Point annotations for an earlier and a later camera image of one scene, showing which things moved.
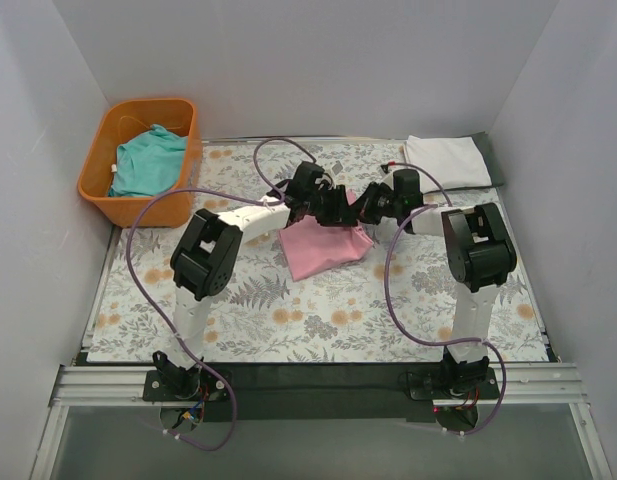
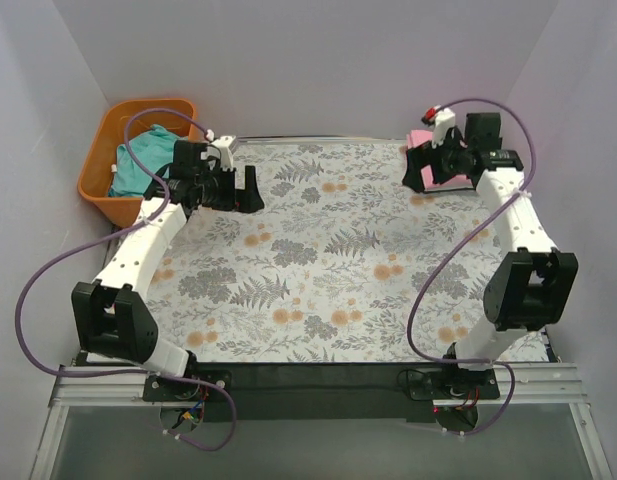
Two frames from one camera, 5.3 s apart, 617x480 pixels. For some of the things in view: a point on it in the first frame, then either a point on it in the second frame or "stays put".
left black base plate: x=184 y=386 stays put
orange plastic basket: x=121 y=119 stays put
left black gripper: x=329 y=206 → x=233 y=189
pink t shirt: x=309 y=246 → x=419 y=137
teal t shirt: x=148 y=165 stays put
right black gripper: x=364 y=204 → x=429 y=163
